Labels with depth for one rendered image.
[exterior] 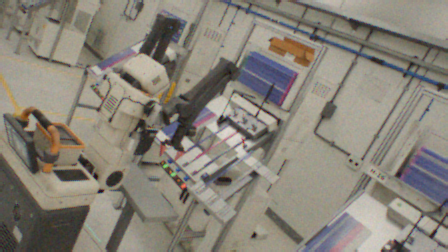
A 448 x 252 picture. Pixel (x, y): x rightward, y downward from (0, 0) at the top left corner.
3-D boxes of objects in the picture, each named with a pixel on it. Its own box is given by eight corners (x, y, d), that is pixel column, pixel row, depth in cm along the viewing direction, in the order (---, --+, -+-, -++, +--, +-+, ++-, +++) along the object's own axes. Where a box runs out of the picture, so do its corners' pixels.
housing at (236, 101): (270, 139, 267) (268, 125, 258) (230, 110, 299) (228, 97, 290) (277, 133, 270) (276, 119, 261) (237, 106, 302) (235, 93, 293)
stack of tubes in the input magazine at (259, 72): (278, 105, 257) (296, 72, 251) (235, 79, 290) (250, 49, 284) (288, 109, 266) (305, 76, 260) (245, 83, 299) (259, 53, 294)
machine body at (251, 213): (187, 263, 275) (222, 197, 261) (146, 207, 321) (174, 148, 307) (241, 254, 322) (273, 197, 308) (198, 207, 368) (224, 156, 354)
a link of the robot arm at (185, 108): (223, 50, 199) (236, 56, 193) (229, 68, 209) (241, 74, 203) (166, 102, 184) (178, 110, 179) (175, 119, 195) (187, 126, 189)
